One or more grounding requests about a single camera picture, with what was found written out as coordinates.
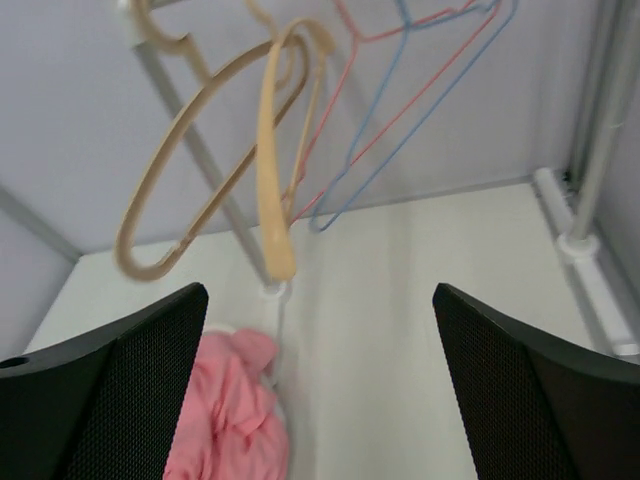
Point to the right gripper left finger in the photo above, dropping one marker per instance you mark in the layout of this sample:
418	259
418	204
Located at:
104	404

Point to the beige hanger of white shirt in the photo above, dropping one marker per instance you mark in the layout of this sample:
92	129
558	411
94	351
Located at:
143	24

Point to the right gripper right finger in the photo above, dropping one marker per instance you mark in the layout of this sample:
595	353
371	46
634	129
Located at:
533	405

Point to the metal clothes rack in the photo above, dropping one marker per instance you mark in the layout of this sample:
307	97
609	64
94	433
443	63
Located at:
577	245

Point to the blue wire hanger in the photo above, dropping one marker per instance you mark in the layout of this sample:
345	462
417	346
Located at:
351	158

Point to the white perforated plastic basket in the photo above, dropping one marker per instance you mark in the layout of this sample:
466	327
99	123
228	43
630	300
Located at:
270	377

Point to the pink garment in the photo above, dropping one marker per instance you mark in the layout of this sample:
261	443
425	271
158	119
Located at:
229	426

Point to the beige hanger of orange shirt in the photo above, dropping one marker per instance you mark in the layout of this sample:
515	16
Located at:
275	206

